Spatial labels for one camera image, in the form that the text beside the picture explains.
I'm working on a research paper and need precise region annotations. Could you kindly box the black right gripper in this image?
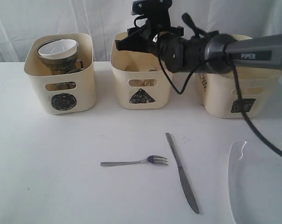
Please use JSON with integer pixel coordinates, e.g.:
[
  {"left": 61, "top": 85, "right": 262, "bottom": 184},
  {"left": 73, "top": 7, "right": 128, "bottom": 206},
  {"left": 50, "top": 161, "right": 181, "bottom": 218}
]
[{"left": 115, "top": 11, "right": 184, "bottom": 55}]

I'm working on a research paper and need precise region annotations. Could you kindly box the steel mug with handle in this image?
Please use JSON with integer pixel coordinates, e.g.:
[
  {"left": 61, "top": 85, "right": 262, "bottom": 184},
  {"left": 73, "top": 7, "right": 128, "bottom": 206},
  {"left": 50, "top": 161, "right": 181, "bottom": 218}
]
[{"left": 51, "top": 59, "right": 84, "bottom": 75}]

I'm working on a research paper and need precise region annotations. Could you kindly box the white ceramic bowl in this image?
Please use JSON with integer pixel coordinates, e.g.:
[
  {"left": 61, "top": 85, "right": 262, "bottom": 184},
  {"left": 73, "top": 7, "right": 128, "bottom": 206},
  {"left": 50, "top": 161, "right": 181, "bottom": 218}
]
[{"left": 38, "top": 39, "right": 78, "bottom": 60}]

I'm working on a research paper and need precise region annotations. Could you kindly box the stainless steel bowl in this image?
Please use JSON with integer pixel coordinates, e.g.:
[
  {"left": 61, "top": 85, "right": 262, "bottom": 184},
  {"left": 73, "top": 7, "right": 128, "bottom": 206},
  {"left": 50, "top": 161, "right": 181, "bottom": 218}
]
[{"left": 37, "top": 39, "right": 79, "bottom": 70}]

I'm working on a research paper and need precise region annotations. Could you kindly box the steel fork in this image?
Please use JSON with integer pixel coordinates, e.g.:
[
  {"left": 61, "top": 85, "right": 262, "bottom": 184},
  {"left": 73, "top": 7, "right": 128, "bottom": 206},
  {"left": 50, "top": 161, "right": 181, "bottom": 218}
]
[{"left": 100, "top": 155, "right": 168, "bottom": 167}]

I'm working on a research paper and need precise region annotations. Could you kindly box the steel table knife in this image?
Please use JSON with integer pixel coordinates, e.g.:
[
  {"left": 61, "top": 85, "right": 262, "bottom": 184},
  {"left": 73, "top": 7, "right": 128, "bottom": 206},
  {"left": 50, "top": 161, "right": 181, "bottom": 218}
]
[{"left": 165, "top": 133, "right": 200, "bottom": 214}]

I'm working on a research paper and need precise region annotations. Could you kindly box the large white plate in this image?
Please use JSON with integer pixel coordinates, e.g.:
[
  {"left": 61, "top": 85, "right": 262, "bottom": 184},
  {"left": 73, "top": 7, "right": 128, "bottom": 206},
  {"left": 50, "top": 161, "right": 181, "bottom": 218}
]
[{"left": 227, "top": 140, "right": 282, "bottom": 224}]

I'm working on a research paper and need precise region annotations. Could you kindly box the wooden chopstick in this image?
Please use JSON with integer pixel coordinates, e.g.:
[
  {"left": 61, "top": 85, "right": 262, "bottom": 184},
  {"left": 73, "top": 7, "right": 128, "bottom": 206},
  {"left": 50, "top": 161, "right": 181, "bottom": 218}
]
[{"left": 125, "top": 66, "right": 156, "bottom": 87}]

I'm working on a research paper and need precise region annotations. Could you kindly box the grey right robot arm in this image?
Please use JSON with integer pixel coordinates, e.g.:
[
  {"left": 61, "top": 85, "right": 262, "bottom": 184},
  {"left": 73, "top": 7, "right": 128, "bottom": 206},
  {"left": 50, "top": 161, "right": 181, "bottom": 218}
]
[{"left": 115, "top": 10, "right": 282, "bottom": 74}]

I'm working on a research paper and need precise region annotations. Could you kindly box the cream bin with triangle mark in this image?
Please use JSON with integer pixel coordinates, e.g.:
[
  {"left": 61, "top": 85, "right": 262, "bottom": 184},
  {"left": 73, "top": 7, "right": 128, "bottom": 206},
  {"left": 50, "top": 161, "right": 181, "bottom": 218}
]
[{"left": 110, "top": 43, "right": 171, "bottom": 109}]

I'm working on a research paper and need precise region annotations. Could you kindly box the cream bin with circle mark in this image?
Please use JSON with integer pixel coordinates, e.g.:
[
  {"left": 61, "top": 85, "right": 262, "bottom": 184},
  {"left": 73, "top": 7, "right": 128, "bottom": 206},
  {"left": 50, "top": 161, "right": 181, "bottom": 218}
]
[{"left": 24, "top": 33, "right": 96, "bottom": 115}]

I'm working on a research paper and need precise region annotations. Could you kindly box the cream bin with square mark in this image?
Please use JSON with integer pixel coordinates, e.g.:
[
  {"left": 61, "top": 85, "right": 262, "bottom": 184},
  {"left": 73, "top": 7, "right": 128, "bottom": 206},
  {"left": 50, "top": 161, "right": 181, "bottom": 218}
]
[{"left": 195, "top": 34, "right": 282, "bottom": 119}]

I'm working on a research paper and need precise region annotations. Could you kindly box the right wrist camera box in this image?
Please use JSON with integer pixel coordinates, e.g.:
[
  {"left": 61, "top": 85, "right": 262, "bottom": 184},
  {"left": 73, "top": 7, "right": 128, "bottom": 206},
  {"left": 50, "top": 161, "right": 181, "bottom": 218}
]
[{"left": 131, "top": 0, "right": 172, "bottom": 15}]

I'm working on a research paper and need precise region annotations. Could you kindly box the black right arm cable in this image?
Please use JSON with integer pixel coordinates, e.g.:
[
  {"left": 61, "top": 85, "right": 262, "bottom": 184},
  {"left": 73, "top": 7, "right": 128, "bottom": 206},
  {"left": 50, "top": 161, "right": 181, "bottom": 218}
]
[{"left": 133, "top": 13, "right": 282, "bottom": 161}]

